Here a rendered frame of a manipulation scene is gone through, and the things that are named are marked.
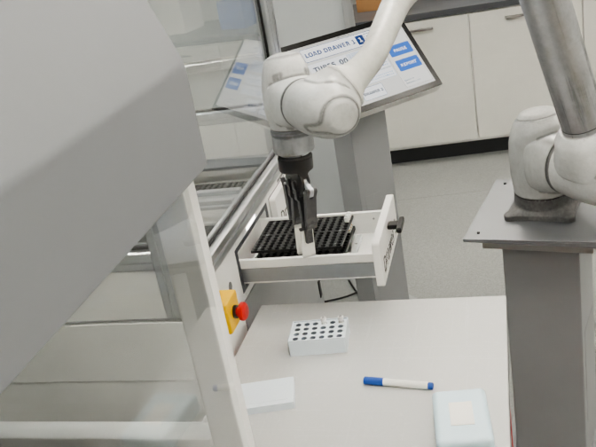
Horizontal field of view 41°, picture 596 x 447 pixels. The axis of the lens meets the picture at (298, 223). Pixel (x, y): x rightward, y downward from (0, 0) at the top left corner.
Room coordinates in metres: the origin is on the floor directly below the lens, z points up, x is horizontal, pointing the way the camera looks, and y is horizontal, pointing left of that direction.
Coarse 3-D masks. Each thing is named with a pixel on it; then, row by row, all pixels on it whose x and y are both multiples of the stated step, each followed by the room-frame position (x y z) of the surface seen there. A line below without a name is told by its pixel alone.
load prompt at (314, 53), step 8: (336, 40) 2.75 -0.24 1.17; (344, 40) 2.76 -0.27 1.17; (352, 40) 2.77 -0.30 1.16; (360, 40) 2.77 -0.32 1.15; (312, 48) 2.70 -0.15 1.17; (320, 48) 2.71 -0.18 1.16; (328, 48) 2.71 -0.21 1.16; (336, 48) 2.72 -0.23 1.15; (344, 48) 2.73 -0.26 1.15; (352, 48) 2.74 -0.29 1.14; (304, 56) 2.66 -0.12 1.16; (312, 56) 2.67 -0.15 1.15; (320, 56) 2.68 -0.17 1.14; (328, 56) 2.69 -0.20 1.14
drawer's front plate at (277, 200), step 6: (282, 186) 2.09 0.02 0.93; (276, 192) 2.05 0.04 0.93; (282, 192) 2.08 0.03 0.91; (270, 198) 2.01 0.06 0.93; (276, 198) 2.02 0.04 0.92; (282, 198) 2.07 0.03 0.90; (270, 204) 2.01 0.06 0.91; (276, 204) 2.01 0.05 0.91; (282, 204) 2.06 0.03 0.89; (276, 210) 2.00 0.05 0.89; (276, 216) 2.01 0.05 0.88
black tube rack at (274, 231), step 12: (336, 216) 1.87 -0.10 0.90; (264, 228) 1.88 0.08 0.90; (276, 228) 1.87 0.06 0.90; (288, 228) 1.87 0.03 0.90; (324, 228) 1.82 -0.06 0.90; (336, 228) 1.80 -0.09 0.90; (264, 240) 1.80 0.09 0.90; (276, 240) 1.79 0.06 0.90; (288, 240) 1.79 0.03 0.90; (324, 240) 1.75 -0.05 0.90; (348, 240) 1.78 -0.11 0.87; (252, 252) 1.76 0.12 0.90; (264, 252) 1.75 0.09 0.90; (276, 252) 1.80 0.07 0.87; (288, 252) 1.78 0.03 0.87; (324, 252) 1.74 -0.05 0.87; (336, 252) 1.71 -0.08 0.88
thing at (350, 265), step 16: (256, 224) 1.93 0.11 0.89; (352, 224) 1.89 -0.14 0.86; (368, 224) 1.88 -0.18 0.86; (256, 240) 1.91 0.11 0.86; (352, 240) 1.85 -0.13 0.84; (368, 240) 1.83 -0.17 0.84; (240, 256) 1.78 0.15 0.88; (288, 256) 1.70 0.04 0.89; (320, 256) 1.67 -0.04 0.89; (336, 256) 1.66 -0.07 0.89; (352, 256) 1.65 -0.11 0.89; (368, 256) 1.64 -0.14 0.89; (256, 272) 1.71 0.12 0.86; (272, 272) 1.70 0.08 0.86; (288, 272) 1.69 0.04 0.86; (304, 272) 1.68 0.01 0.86; (320, 272) 1.67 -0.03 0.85; (336, 272) 1.66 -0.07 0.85; (352, 272) 1.65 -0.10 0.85; (368, 272) 1.64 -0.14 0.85
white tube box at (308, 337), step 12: (300, 324) 1.56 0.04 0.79; (312, 324) 1.55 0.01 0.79; (336, 324) 1.53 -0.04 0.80; (348, 324) 1.53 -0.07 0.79; (300, 336) 1.50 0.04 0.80; (312, 336) 1.50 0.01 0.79; (324, 336) 1.49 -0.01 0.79; (336, 336) 1.48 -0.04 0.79; (348, 336) 1.50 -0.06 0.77; (300, 348) 1.48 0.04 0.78; (312, 348) 1.48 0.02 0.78; (324, 348) 1.47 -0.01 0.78; (336, 348) 1.47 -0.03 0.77; (348, 348) 1.48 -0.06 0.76
